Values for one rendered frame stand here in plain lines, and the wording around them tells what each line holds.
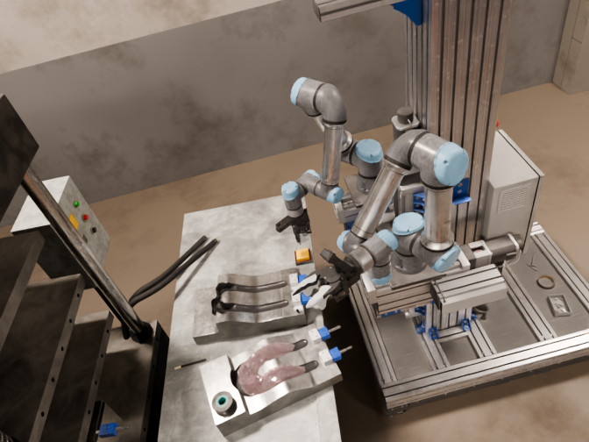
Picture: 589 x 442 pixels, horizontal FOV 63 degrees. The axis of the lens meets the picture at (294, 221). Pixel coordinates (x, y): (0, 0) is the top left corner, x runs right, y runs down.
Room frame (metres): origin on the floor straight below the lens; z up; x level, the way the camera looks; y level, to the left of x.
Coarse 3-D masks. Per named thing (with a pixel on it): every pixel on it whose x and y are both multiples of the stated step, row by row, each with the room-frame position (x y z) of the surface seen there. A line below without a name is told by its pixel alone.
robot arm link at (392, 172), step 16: (400, 144) 1.18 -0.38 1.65; (384, 160) 1.20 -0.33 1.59; (400, 160) 1.16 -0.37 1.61; (384, 176) 1.16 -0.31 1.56; (400, 176) 1.15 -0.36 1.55; (384, 192) 1.13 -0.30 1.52; (368, 208) 1.13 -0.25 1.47; (384, 208) 1.12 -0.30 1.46; (368, 224) 1.10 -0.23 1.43; (352, 240) 1.09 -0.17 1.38
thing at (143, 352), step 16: (112, 336) 1.42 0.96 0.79; (112, 352) 1.33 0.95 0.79; (128, 352) 1.31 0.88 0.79; (144, 352) 1.29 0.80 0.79; (112, 368) 1.24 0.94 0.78; (128, 368) 1.22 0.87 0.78; (144, 368) 1.20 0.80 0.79; (112, 384) 1.16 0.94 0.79; (128, 384) 1.15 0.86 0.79; (144, 384) 1.13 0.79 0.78; (96, 400) 1.11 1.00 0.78; (112, 400) 1.09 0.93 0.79; (128, 400) 1.07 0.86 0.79; (144, 400) 1.05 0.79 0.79; (128, 416) 1.00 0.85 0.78; (144, 416) 0.99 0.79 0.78; (128, 432) 0.93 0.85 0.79; (144, 432) 0.93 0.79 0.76
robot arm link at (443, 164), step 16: (416, 144) 1.14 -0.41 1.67; (432, 144) 1.11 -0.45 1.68; (448, 144) 1.09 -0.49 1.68; (416, 160) 1.11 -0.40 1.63; (432, 160) 1.06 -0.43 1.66; (448, 160) 1.04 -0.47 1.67; (464, 160) 1.06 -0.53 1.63; (432, 176) 1.06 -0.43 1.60; (448, 176) 1.02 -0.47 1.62; (432, 192) 1.07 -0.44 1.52; (448, 192) 1.06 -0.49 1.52; (432, 208) 1.07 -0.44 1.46; (448, 208) 1.06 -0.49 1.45; (432, 224) 1.07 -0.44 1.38; (448, 224) 1.06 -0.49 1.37; (416, 240) 1.14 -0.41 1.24; (432, 240) 1.07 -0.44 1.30; (448, 240) 1.06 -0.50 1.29; (416, 256) 1.11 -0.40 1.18; (432, 256) 1.05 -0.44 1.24; (448, 256) 1.03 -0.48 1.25
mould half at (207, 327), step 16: (288, 272) 1.44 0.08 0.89; (208, 288) 1.50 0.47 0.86; (288, 288) 1.35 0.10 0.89; (208, 304) 1.40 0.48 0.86; (256, 304) 1.31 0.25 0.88; (288, 304) 1.27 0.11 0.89; (208, 320) 1.31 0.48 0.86; (224, 320) 1.23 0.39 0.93; (240, 320) 1.23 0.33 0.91; (256, 320) 1.23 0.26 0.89; (272, 320) 1.21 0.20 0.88; (288, 320) 1.21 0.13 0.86; (304, 320) 1.20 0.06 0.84; (192, 336) 1.25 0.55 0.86; (208, 336) 1.24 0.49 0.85; (224, 336) 1.23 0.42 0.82; (240, 336) 1.23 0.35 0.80
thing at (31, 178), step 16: (32, 176) 1.37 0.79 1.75; (32, 192) 1.36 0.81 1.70; (48, 192) 1.39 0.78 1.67; (48, 208) 1.36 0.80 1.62; (64, 224) 1.36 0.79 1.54; (64, 240) 1.36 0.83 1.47; (80, 240) 1.37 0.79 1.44; (80, 256) 1.36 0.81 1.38; (96, 272) 1.36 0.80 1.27; (112, 288) 1.37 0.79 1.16; (112, 304) 1.36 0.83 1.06; (128, 304) 1.38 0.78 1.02; (128, 320) 1.36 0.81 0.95; (144, 336) 1.35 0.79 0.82
